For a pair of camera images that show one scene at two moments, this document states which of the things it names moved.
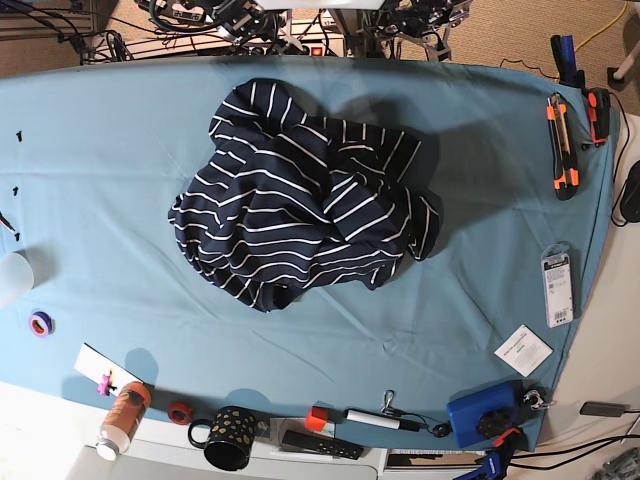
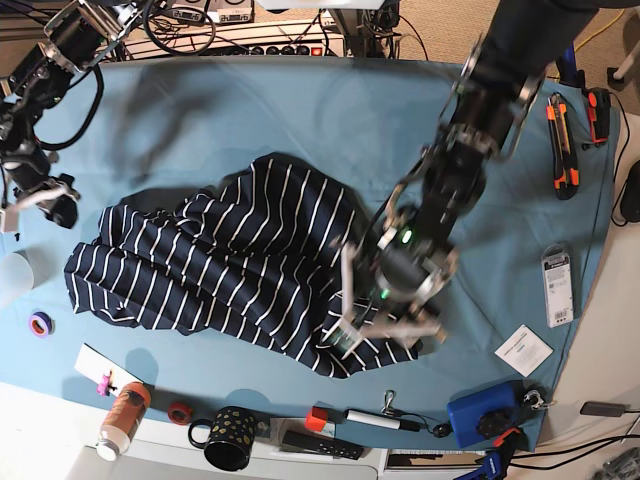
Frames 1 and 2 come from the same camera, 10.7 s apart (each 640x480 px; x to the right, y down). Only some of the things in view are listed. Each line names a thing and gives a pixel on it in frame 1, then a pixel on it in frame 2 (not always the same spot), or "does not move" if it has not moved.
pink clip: (102, 388) does not move
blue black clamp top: (565, 58) does not move
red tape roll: (179, 413) does not move
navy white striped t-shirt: (288, 203) to (258, 260)
